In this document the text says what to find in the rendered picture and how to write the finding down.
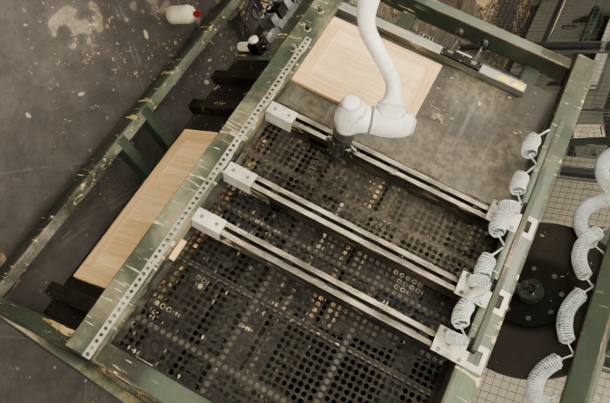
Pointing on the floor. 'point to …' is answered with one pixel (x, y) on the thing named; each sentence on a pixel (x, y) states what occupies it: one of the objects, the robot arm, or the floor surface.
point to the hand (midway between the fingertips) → (337, 160)
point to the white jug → (182, 14)
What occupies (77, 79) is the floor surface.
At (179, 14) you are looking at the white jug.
